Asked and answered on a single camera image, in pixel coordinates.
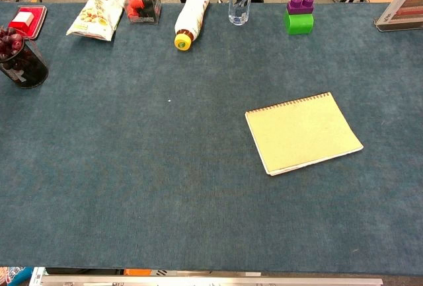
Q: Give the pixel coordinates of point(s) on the blue felt table cloth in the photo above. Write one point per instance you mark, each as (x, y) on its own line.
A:
(132, 167)

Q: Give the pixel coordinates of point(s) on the purple building block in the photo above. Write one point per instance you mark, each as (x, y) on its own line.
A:
(299, 7)

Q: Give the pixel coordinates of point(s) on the white snack bag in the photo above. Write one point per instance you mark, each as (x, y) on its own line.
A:
(96, 15)

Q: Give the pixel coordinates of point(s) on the spiral notebook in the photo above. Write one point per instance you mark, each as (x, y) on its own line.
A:
(304, 134)

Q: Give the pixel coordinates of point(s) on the aluminium profile rail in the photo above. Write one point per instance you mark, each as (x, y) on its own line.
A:
(231, 282)

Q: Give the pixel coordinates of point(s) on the dark red grapes bunch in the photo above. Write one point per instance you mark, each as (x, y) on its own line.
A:
(10, 43)

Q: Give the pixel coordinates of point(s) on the blue printed package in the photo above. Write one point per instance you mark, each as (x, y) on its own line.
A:
(13, 276)

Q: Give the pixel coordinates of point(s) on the black cup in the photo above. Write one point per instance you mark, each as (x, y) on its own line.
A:
(29, 71)

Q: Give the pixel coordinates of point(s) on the small red and white box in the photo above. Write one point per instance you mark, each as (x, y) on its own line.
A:
(22, 19)

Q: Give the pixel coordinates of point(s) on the green building block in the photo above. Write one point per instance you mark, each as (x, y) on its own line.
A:
(297, 25)

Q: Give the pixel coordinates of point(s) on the orange flat object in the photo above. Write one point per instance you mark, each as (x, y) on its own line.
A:
(137, 272)

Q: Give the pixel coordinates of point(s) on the white bottle with yellow cap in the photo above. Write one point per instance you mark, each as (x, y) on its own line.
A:
(193, 12)

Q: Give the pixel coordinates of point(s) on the red flat tray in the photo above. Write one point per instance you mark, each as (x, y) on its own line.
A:
(39, 18)

